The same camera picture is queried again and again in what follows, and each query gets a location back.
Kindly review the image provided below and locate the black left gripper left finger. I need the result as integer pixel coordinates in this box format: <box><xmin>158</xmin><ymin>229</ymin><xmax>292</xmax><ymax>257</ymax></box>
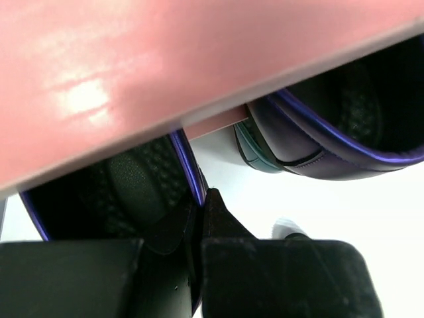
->
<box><xmin>1</xmin><ymin>199</ymin><xmax>199</xmax><ymax>317</ymax></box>

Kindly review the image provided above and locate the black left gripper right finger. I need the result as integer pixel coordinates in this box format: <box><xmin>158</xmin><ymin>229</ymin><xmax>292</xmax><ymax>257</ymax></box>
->
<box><xmin>201</xmin><ymin>189</ymin><xmax>383</xmax><ymax>317</ymax></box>

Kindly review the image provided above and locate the pink three-tier shoe shelf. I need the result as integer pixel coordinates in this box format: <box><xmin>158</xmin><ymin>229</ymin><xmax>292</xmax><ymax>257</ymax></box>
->
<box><xmin>1</xmin><ymin>1</ymin><xmax>423</xmax><ymax>197</ymax></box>

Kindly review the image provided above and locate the purple loafer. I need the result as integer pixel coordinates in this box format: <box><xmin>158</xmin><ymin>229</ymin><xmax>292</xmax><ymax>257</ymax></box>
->
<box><xmin>246</xmin><ymin>35</ymin><xmax>423</xmax><ymax>180</ymax></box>
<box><xmin>20</xmin><ymin>130</ymin><xmax>207</xmax><ymax>317</ymax></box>

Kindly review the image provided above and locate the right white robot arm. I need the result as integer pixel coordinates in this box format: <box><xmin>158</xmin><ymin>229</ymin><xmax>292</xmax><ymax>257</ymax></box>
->
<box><xmin>272</xmin><ymin>217</ymin><xmax>309</xmax><ymax>240</ymax></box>

